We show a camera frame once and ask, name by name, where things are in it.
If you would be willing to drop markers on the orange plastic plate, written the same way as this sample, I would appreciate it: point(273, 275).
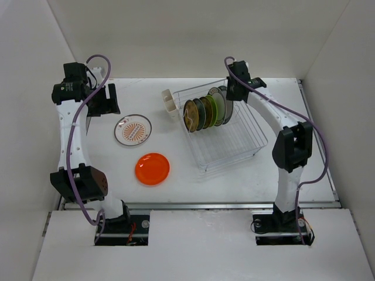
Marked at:
point(152, 169)

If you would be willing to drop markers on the yellow brown front plate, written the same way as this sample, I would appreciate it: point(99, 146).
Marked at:
point(190, 116)

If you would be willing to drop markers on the brown patterned plate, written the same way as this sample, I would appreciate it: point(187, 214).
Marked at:
point(210, 113)

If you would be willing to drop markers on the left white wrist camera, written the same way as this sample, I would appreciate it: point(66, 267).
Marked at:
point(95, 77)

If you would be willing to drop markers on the lime green plate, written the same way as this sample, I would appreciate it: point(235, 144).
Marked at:
point(219, 107)

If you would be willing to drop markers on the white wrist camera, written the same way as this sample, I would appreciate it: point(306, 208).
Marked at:
point(247, 63)
point(95, 77)

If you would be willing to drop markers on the dark green plate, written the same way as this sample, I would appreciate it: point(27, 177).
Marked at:
point(201, 113)

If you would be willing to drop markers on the white plate orange sunburst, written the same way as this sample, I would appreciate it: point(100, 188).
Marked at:
point(132, 130)

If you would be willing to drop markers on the white plate dark-blue rim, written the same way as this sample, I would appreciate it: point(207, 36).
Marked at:
point(228, 103)

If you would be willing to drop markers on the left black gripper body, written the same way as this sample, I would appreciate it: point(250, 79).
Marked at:
point(99, 99)

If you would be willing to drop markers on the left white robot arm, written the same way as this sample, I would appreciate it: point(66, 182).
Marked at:
point(80, 96)

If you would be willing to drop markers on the aluminium rail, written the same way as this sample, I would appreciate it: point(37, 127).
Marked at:
point(227, 206)

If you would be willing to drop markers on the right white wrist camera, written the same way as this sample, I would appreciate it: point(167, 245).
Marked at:
point(247, 63)

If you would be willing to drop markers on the cream plastic cutlery holder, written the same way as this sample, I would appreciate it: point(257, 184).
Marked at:
point(169, 104)

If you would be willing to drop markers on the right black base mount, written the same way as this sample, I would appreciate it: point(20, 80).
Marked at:
point(268, 232)

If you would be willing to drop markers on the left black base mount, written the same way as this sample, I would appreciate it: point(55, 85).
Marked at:
point(133, 233)

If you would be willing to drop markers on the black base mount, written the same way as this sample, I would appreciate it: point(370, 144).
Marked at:
point(268, 232)
point(133, 233)

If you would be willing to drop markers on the white wire dish rack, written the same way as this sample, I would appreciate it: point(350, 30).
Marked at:
point(217, 146)

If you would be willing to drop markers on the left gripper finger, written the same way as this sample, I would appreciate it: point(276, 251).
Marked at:
point(112, 101)
point(102, 111)

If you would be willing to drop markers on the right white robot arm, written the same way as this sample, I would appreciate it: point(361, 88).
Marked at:
point(293, 145)

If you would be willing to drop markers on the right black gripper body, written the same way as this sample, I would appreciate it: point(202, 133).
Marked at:
point(231, 94)

